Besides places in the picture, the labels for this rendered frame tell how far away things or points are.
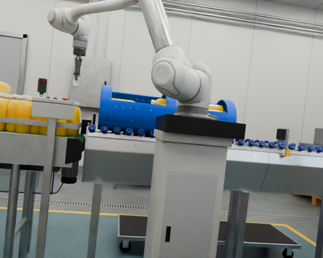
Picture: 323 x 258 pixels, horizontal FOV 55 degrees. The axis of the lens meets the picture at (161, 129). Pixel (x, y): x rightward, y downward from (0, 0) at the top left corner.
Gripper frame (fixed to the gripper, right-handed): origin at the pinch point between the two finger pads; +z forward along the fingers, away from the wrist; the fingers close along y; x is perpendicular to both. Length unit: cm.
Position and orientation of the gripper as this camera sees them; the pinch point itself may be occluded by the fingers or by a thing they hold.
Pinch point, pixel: (76, 81)
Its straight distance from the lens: 200.7
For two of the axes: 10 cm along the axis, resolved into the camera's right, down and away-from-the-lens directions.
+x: -9.7, -1.0, -2.1
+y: -2.0, -0.4, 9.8
